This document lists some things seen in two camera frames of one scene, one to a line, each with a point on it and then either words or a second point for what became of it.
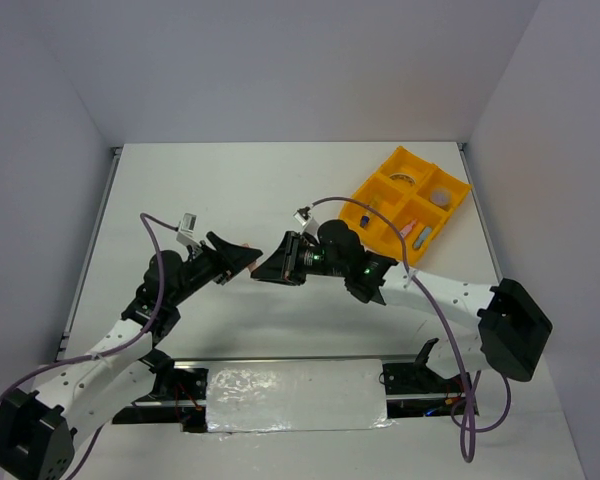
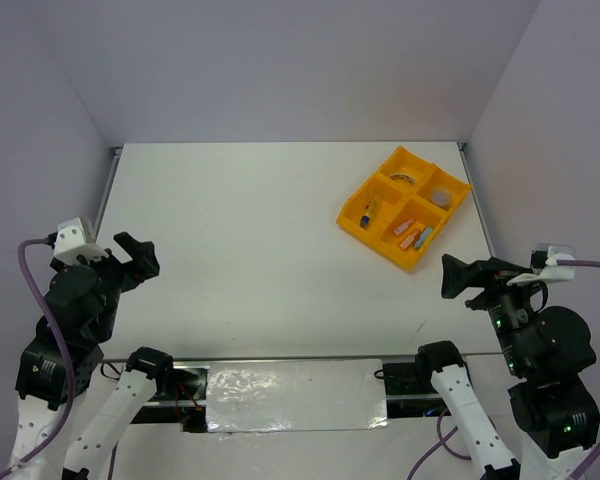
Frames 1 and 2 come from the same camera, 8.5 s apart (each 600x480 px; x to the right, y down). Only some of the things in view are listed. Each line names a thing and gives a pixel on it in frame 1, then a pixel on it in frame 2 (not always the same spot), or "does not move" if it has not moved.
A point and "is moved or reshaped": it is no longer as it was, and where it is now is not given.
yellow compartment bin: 418,197 does not move
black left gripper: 228,260 to 145,260
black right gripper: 275,268 to 455,272
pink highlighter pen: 407,228 is moved or reshaped
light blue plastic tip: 421,237 does not move
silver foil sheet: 301,395 does not move
